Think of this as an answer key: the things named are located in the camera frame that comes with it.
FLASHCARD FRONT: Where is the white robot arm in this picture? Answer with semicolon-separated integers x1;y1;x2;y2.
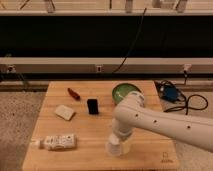
112;91;213;153

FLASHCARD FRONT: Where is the black eraser block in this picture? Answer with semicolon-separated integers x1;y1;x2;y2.
87;99;99;115

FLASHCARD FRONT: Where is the black floor cable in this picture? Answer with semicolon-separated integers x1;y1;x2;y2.
155;79;210;116

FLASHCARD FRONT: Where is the black hanging cable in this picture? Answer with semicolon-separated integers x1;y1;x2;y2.
112;7;148;74

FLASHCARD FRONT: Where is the green ceramic bowl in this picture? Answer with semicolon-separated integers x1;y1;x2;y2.
112;83;144;104

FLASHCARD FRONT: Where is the blue power adapter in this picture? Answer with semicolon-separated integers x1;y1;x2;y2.
162;86;178;102

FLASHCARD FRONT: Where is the grey metal rail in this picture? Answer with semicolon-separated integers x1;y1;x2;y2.
0;57;213;74

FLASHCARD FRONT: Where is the white labelled tube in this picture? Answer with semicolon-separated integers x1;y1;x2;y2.
32;134;77;151

